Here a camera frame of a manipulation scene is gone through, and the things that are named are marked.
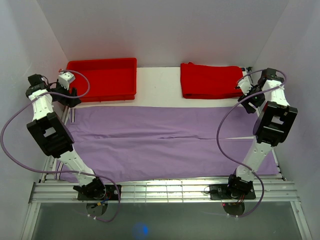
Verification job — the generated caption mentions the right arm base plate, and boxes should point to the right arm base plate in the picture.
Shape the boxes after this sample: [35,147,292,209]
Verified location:
[208,183,256,200]

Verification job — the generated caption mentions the red plastic tray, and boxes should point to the red plastic tray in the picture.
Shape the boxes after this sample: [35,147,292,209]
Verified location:
[66,57,137,103]

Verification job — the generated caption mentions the aluminium frame rail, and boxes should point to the aluminium frame rail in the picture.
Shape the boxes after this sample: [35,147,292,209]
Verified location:
[29,175,301,203]

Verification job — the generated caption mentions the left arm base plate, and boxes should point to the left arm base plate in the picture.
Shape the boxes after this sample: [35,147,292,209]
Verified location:
[76,184,122,201]

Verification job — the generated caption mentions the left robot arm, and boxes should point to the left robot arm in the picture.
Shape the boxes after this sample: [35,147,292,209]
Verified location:
[25,70,107,200]

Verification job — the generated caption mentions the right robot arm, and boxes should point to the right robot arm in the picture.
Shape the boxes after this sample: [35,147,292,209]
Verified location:
[225,68,298,199]

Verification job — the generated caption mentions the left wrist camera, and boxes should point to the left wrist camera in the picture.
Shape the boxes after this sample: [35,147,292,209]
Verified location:
[57,71,76,90]

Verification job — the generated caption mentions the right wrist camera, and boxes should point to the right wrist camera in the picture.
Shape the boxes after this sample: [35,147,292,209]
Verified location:
[235,76,253,96]

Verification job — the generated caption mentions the purple trousers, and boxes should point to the purple trousers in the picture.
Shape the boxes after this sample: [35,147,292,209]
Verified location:
[66,106,257,182]

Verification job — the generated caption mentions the folded red trousers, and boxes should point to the folded red trousers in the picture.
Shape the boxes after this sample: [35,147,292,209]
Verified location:
[180,62,243,100]

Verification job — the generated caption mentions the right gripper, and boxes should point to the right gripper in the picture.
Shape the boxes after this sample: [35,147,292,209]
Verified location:
[237,84,266,114]

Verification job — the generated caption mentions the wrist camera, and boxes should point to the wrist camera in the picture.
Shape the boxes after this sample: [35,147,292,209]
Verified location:
[235,76,253,96]
[57,71,76,90]

